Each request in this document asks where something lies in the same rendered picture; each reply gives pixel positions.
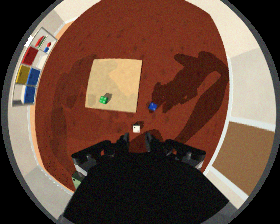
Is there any tan square mat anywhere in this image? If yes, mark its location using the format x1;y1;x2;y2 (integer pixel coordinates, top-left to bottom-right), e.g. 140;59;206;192
85;59;142;113

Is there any blue die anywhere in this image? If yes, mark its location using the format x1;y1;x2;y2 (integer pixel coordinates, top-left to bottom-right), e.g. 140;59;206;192
148;102;157;111

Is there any white die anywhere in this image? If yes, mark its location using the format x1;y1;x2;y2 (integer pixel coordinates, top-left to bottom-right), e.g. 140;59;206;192
133;125;140;132

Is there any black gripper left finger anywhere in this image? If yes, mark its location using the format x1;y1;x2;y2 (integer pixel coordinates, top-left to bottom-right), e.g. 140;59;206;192
71;133;131;177

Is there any green die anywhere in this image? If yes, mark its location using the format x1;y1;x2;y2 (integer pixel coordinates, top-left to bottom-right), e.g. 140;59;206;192
99;96;108;104

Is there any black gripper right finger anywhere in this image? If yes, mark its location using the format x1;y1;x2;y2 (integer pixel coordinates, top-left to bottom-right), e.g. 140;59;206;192
145;132;206;170

